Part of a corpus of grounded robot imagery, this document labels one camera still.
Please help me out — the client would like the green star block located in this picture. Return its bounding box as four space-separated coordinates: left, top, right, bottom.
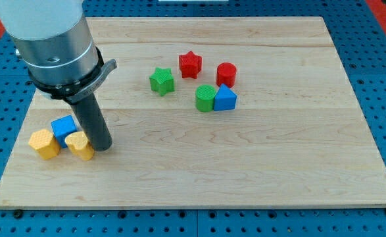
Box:
149 67 175 96

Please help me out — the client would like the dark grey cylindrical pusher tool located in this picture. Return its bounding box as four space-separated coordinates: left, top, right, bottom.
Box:
71 94 112 151

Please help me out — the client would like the blue cube block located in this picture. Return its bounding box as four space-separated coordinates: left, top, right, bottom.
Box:
51 115 78 148

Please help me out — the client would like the blue triangle block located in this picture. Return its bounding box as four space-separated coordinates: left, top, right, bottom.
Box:
214 84 237 111

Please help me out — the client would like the yellow heart block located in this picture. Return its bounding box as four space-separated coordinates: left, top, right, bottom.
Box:
64 131 95 161

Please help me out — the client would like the wooden board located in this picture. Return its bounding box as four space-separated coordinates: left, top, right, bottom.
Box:
0 16 386 210

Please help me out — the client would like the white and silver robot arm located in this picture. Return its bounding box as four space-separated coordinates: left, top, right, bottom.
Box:
0 0 117 104

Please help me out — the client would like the yellow hexagon block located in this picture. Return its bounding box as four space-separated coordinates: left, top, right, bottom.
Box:
28 129 61 160

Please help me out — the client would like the red cylinder block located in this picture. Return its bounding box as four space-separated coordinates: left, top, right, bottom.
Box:
216 62 237 88

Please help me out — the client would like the red star block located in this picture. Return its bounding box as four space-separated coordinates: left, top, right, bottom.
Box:
178 51 203 79

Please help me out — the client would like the green cylinder block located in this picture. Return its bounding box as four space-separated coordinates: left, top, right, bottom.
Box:
195 84 216 112

